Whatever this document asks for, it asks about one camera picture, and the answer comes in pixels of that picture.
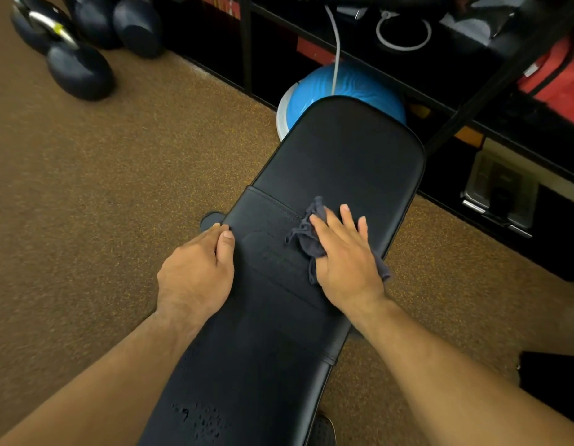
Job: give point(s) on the black padded workout bench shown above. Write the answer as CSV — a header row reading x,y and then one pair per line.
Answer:
x,y
343,153

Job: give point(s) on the person's right forearm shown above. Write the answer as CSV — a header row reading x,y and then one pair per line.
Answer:
x,y
454,385

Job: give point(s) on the black shoe white sole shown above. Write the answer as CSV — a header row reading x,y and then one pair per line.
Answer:
x,y
323,432

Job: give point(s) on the black and white pouch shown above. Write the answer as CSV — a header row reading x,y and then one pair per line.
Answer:
x,y
473,27

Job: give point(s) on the dark grey cleaning cloth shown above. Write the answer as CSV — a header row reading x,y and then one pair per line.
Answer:
x,y
308,236

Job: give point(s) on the person's black shorts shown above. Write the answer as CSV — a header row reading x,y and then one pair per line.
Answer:
x,y
554,385

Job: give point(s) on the red bag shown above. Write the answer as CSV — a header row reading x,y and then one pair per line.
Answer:
x,y
561,83

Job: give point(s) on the person's left forearm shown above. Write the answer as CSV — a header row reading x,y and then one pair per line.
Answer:
x,y
101,390

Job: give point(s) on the black storage shelf rack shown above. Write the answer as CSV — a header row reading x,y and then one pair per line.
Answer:
x,y
245,41

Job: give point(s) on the blue balance trainer dome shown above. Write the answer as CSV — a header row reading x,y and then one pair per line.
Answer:
x,y
310,90

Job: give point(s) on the person's right hand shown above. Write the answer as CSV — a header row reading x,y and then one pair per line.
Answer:
x,y
349,269

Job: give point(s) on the small silver clip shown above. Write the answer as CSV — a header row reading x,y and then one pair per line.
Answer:
x,y
351,12

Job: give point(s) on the person's left hand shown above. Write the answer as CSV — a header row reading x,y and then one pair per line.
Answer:
x,y
196,278

